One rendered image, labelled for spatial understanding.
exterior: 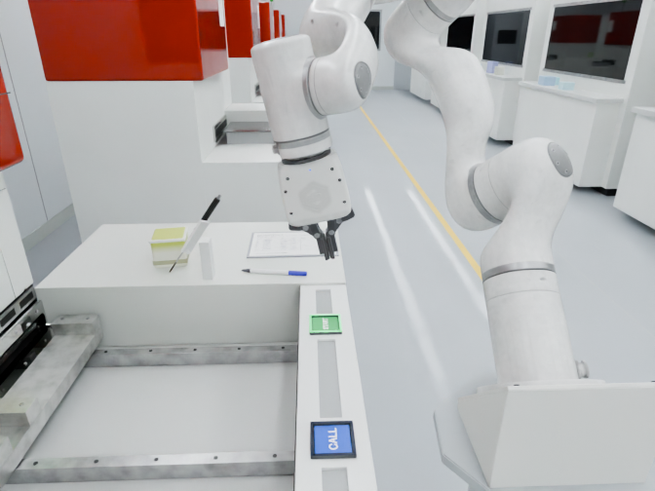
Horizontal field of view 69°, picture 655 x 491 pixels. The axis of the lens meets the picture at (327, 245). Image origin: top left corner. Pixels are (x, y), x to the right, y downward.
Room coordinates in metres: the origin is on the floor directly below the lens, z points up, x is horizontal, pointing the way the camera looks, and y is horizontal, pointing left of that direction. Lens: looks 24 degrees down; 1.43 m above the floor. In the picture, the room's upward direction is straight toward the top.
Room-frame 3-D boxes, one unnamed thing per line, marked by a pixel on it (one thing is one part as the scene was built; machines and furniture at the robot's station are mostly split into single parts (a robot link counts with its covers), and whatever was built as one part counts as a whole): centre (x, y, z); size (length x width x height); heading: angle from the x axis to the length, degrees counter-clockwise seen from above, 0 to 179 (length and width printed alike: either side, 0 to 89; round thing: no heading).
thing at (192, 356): (0.79, 0.31, 0.84); 0.50 x 0.02 x 0.03; 92
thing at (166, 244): (0.96, 0.35, 1.00); 0.07 x 0.07 x 0.07; 11
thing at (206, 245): (0.88, 0.26, 1.03); 0.06 x 0.04 x 0.13; 92
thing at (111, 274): (1.02, 0.28, 0.89); 0.62 x 0.35 x 0.14; 92
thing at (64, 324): (0.81, 0.51, 0.89); 0.08 x 0.03 x 0.03; 92
